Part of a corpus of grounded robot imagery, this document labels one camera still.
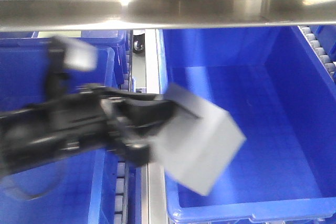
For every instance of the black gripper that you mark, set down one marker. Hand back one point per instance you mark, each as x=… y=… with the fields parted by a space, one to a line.
x=69 y=124

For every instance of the gray square base block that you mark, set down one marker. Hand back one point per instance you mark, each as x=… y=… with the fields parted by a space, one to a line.
x=198 y=142

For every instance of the blue bin left front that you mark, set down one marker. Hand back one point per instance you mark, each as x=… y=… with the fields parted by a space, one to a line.
x=79 y=189

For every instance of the blue bin left rear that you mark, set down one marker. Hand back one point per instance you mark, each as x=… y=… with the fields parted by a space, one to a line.
x=115 y=39

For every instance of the blue target bin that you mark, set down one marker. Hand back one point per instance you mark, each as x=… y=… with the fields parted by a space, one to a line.
x=283 y=99

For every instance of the white roller conveyor track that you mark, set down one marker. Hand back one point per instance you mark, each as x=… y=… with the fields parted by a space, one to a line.
x=122 y=182

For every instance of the stainless steel rack frame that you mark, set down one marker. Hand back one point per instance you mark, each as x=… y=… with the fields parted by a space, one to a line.
x=45 y=15

